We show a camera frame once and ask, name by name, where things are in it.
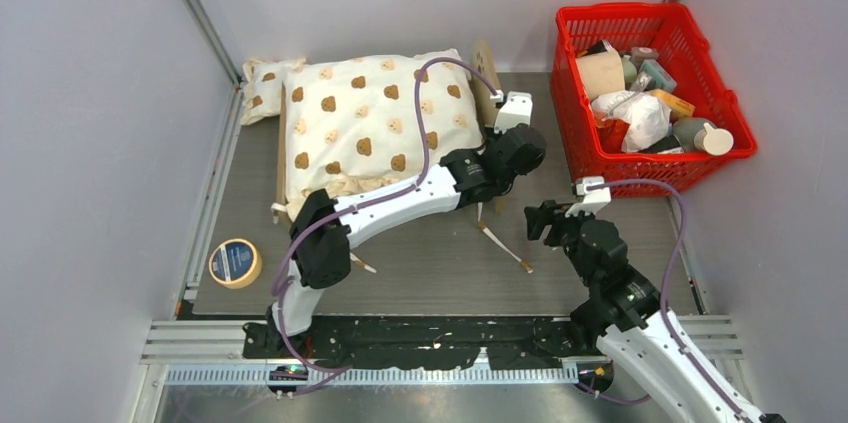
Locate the wooden pet bed frame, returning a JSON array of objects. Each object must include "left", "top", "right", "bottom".
[{"left": 274, "top": 40, "right": 508, "bottom": 226}]

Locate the tape roll with blue core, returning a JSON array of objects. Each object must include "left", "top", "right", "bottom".
[{"left": 207, "top": 238, "right": 263, "bottom": 290}]

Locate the small bear print pillow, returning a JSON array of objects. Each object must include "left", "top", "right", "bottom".
[{"left": 240, "top": 58, "right": 307, "bottom": 126}]

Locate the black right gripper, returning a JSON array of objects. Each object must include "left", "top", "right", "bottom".
[{"left": 523, "top": 199, "right": 597, "bottom": 286}]

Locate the red plastic basket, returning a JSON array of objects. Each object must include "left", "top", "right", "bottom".
[{"left": 551, "top": 2, "right": 757, "bottom": 192}]

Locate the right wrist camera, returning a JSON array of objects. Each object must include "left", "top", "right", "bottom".
[{"left": 565, "top": 176, "right": 612, "bottom": 217}]

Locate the yellow box in basket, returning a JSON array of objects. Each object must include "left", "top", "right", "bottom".
[{"left": 649, "top": 89, "right": 695, "bottom": 122}]

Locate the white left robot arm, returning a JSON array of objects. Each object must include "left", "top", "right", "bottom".
[{"left": 268, "top": 124, "right": 547, "bottom": 357}]

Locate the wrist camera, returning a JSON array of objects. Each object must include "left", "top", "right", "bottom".
[
  {"left": 486, "top": 91, "right": 533, "bottom": 134},
  {"left": 565, "top": 176, "right": 612, "bottom": 217}
]

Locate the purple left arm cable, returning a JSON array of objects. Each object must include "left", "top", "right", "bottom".
[{"left": 270, "top": 56, "right": 501, "bottom": 398}]

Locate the aluminium frame rail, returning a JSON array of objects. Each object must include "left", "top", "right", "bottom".
[{"left": 182, "top": 0, "right": 245, "bottom": 88}]

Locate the teal box in basket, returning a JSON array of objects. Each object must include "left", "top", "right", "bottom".
[{"left": 639, "top": 59, "right": 678, "bottom": 93}]

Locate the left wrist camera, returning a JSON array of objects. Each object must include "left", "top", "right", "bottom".
[{"left": 486, "top": 91, "right": 533, "bottom": 134}]

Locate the white crumpled bag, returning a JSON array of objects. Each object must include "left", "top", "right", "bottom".
[{"left": 590, "top": 90, "right": 670, "bottom": 153}]

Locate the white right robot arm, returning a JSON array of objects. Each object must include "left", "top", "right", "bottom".
[{"left": 524, "top": 200, "right": 784, "bottom": 422}]

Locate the grey bottle with beige cap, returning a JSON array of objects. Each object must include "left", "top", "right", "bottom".
[{"left": 672, "top": 117, "right": 734, "bottom": 156}]

